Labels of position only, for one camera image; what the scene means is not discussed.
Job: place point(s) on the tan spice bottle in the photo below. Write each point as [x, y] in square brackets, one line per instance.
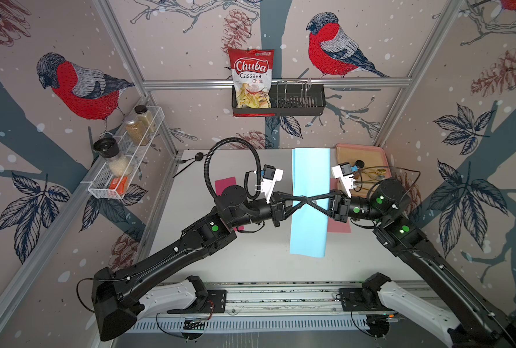
[136, 131]
[145, 117]

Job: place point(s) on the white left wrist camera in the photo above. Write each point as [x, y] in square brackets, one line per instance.
[270, 176]

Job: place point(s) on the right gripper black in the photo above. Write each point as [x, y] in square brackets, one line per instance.
[338, 206]

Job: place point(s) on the black spoon on table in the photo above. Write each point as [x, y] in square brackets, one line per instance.
[199, 156]

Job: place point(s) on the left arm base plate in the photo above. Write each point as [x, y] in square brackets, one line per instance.
[213, 302]

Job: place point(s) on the light blue paper sheet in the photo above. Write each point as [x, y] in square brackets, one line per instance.
[311, 177]

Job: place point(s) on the black wire wall basket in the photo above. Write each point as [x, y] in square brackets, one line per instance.
[287, 100]

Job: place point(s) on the light pink paper sheet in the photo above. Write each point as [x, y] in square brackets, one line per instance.
[333, 225]

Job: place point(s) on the gold spoon cream handle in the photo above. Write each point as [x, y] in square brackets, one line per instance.
[376, 172]

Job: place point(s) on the tan spice bottle rear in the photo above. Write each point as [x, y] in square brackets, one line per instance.
[145, 117]

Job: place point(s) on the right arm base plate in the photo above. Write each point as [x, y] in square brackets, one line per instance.
[362, 300]

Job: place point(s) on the pink plastic tray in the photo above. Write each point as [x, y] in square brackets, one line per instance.
[377, 154]

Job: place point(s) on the red pepper spice jar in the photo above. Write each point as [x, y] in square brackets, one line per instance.
[359, 164]

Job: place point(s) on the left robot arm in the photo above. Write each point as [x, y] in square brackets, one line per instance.
[116, 296]

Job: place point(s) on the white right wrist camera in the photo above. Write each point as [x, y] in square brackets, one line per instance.
[344, 172]

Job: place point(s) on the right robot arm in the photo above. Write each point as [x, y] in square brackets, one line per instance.
[472, 320]

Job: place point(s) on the small red box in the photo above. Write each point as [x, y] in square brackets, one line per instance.
[119, 185]

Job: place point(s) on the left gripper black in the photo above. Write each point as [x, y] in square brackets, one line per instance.
[277, 209]

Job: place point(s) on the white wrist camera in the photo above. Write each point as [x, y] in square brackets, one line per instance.
[270, 176]
[344, 172]

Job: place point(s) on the magenta paper sheet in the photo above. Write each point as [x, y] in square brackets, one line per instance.
[225, 185]

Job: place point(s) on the tan spice bottle front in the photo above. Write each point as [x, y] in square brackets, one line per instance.
[136, 131]

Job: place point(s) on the beige cloth napkin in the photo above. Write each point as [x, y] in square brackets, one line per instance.
[375, 155]

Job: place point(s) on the clear acrylic wall shelf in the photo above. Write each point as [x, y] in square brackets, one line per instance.
[98, 187]

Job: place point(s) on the Chuba cassava chips bag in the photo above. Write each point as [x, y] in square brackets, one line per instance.
[252, 80]

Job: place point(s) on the black lid grinder jar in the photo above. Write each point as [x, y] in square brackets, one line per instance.
[118, 164]

